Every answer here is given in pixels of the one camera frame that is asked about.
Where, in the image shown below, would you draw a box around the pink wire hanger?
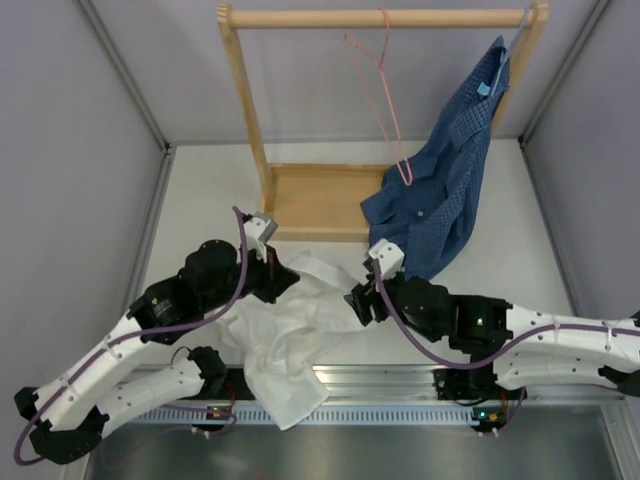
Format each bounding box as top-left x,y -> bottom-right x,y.
343,7 -> 414,186

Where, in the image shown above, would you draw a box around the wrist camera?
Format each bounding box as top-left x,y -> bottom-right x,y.
363,239 -> 405,280
243,212 -> 278,263

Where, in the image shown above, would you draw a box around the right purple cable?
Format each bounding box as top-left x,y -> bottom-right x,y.
368,259 -> 640,370

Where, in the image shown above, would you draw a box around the white shirt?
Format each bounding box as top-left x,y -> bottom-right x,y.
216,251 -> 363,431

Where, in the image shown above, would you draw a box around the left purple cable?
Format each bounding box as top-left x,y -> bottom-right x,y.
13,204 -> 251,467

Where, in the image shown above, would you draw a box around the purple cable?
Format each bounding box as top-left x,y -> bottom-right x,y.
368,259 -> 640,370
13,204 -> 251,467

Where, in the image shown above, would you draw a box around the aluminium mounting rail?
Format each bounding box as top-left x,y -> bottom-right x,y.
134,363 -> 624,401

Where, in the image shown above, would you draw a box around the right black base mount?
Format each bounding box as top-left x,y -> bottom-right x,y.
433,367 -> 501,406

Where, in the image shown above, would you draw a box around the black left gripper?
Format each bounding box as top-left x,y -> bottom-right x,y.
203,240 -> 301,312

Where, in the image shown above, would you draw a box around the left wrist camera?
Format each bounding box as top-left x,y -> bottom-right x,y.
243,212 -> 278,263

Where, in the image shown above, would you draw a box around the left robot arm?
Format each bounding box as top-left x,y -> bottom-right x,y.
14,240 -> 300,465

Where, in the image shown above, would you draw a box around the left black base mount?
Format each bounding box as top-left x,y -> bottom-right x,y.
220,368 -> 256,401

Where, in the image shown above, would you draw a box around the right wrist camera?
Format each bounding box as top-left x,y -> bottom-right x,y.
363,239 -> 405,280

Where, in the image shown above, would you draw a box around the wooden clothes rack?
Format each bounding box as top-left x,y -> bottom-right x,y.
216,1 -> 550,242

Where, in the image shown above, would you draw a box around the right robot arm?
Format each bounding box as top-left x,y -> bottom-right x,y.
345,274 -> 639,398

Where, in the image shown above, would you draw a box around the blue checked shirt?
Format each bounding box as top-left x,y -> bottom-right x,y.
361,37 -> 509,280

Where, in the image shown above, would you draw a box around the light blue hanger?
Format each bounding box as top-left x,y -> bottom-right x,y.
489,7 -> 531,97

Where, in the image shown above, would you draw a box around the slotted grey cable duct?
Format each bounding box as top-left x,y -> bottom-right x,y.
133,405 -> 483,426

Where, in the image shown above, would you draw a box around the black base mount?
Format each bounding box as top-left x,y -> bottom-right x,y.
220,368 -> 256,401
433,367 -> 501,406

